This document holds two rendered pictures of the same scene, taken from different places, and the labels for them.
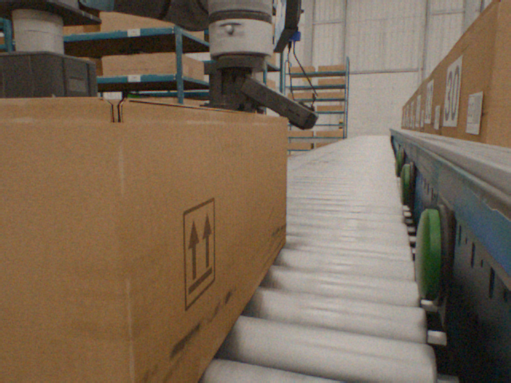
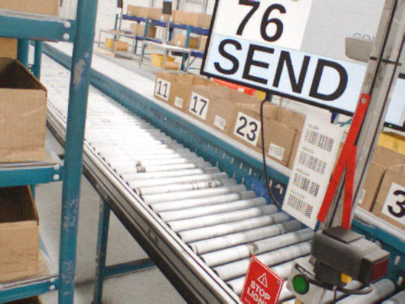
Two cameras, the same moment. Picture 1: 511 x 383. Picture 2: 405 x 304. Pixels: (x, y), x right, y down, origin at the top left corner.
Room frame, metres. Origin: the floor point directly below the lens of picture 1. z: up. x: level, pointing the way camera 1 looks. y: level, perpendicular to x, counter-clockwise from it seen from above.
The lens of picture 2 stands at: (1.42, 0.66, 1.36)
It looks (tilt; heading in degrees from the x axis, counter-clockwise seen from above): 18 degrees down; 304
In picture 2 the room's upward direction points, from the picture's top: 11 degrees clockwise
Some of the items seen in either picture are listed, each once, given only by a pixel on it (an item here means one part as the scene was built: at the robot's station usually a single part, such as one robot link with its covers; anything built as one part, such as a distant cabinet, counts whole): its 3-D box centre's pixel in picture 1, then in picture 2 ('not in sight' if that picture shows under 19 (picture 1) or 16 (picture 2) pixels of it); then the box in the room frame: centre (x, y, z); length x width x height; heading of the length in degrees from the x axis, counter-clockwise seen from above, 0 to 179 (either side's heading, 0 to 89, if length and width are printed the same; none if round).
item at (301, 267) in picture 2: not in sight; (305, 282); (1.56, 0.03, 0.95); 0.07 x 0.03 x 0.07; 162
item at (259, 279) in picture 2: not in sight; (270, 300); (1.63, 0.01, 0.85); 0.16 x 0.01 x 0.13; 162
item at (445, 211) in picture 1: (439, 254); not in sight; (0.30, -0.14, 0.81); 0.09 x 0.01 x 0.09; 162
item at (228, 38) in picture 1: (239, 45); not in sight; (0.60, 0.02, 1.02); 0.10 x 0.09 x 0.05; 162
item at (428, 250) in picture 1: (425, 253); not in sight; (0.30, -0.13, 0.81); 0.07 x 0.01 x 0.07; 162
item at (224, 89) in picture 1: (235, 104); not in sight; (0.61, 0.03, 0.94); 0.09 x 0.08 x 0.12; 72
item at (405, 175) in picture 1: (404, 184); not in sight; (0.68, -0.25, 0.81); 0.07 x 0.01 x 0.07; 162
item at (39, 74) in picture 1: (49, 123); not in sight; (1.05, 0.53, 0.91); 0.26 x 0.26 x 0.33; 76
